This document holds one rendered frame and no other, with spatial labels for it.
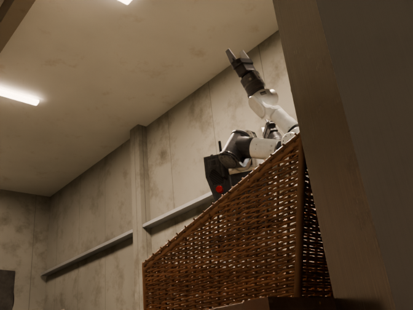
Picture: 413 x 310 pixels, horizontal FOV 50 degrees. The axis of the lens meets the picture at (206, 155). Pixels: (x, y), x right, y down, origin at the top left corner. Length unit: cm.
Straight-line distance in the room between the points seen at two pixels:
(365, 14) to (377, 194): 25
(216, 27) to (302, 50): 616
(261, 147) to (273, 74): 504
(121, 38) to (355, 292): 653
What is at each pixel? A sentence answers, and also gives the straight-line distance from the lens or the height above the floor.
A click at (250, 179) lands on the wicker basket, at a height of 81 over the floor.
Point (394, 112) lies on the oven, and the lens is 60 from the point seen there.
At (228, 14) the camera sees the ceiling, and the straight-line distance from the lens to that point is 669.
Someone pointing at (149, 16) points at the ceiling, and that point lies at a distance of 661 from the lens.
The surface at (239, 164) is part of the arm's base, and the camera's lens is 189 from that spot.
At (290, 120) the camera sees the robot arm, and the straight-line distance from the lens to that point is 183.
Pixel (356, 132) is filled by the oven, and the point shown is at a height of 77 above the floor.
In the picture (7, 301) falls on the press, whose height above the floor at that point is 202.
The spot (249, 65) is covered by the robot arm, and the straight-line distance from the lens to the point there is 198.
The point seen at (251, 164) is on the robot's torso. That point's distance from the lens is 201.
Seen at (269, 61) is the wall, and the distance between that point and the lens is 700.
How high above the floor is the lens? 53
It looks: 25 degrees up
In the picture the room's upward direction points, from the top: 6 degrees counter-clockwise
